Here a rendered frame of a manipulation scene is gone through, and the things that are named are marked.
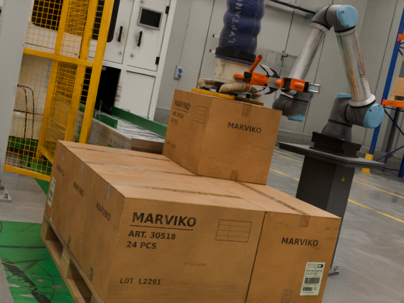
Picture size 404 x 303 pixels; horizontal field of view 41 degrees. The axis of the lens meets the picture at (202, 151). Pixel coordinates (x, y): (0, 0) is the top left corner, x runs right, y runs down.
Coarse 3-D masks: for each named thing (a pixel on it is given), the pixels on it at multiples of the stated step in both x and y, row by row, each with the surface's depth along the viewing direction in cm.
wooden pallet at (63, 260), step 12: (48, 216) 291; (48, 228) 289; (48, 240) 290; (60, 240) 261; (60, 252) 275; (60, 264) 255; (72, 264) 243; (72, 276) 244; (84, 276) 219; (72, 288) 234; (84, 288) 237; (84, 300) 225; (96, 300) 202
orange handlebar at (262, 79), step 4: (236, 76) 293; (240, 76) 289; (260, 76) 272; (256, 80) 276; (260, 80) 272; (264, 80) 269; (268, 80) 265; (280, 80) 257; (280, 84) 257; (296, 84) 246; (300, 84) 246
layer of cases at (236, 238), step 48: (48, 192) 299; (96, 192) 221; (144, 192) 204; (192, 192) 224; (240, 192) 249; (96, 240) 213; (144, 240) 198; (192, 240) 206; (240, 240) 216; (288, 240) 226; (96, 288) 205; (144, 288) 201; (192, 288) 210; (240, 288) 220; (288, 288) 231
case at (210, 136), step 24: (192, 96) 294; (168, 120) 325; (192, 120) 289; (216, 120) 271; (240, 120) 276; (264, 120) 281; (168, 144) 318; (192, 144) 284; (216, 144) 273; (240, 144) 278; (264, 144) 283; (192, 168) 279; (216, 168) 276; (240, 168) 281; (264, 168) 286
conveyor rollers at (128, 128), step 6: (120, 120) 510; (120, 126) 446; (126, 126) 458; (132, 126) 469; (138, 126) 482; (126, 132) 410; (132, 132) 422; (138, 132) 433; (144, 132) 437; (150, 132) 448; (144, 138) 398; (150, 138) 401; (156, 138) 412; (162, 138) 424
